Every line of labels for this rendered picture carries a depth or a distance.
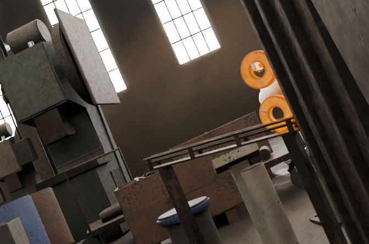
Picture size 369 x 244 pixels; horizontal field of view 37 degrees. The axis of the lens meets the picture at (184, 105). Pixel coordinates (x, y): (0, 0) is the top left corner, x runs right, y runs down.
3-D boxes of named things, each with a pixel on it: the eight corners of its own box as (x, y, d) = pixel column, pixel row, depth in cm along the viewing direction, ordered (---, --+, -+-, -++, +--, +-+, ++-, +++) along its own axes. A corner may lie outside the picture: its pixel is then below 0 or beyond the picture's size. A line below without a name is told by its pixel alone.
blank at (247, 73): (266, 44, 216) (269, 44, 219) (234, 59, 225) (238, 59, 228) (280, 81, 215) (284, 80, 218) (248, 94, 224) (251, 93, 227)
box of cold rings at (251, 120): (268, 170, 675) (244, 115, 679) (283, 173, 592) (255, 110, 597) (193, 204, 668) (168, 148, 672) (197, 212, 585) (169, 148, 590)
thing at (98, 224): (162, 237, 526) (122, 145, 532) (99, 266, 514) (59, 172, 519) (151, 226, 642) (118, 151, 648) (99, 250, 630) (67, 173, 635)
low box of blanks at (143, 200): (234, 208, 507) (205, 143, 511) (251, 215, 435) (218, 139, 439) (142, 251, 494) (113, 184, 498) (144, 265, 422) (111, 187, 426)
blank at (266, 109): (291, 137, 218) (295, 135, 220) (296, 100, 213) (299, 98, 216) (257, 128, 226) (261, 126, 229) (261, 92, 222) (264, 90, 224)
